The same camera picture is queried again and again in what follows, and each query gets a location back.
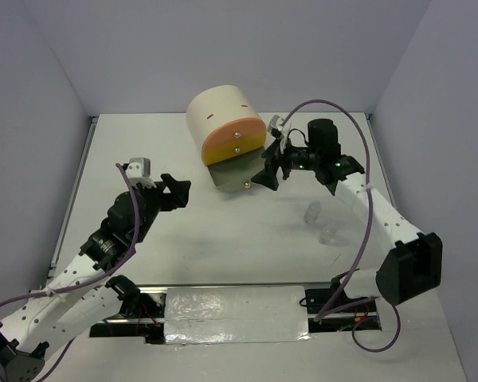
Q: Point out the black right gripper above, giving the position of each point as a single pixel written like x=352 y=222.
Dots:
x=275 y=157

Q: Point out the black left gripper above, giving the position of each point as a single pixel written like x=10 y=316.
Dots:
x=178 y=196

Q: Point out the grey bottom drawer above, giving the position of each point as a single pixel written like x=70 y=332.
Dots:
x=233 y=175

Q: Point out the yellow drawer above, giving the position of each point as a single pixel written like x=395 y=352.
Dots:
x=217 y=149

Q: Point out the orange top drawer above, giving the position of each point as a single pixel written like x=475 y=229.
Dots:
x=238 y=129

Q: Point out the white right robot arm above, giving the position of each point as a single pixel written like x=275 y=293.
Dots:
x=412 y=260

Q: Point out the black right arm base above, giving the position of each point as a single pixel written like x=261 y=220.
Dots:
x=316 y=295

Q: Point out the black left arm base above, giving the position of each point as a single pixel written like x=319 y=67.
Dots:
x=140 y=314

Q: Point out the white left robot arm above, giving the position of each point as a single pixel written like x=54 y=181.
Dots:
x=88 y=290

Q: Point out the cream round drawer organizer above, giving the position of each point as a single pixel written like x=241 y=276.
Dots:
x=215 y=107

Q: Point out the silver foil tape panel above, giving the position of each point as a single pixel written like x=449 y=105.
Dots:
x=234 y=315

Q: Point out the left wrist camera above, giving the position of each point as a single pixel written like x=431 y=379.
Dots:
x=138 y=172

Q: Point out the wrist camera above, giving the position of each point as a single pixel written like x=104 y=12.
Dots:
x=138 y=172
x=276 y=127

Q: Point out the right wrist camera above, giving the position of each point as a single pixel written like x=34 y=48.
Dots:
x=276 y=127

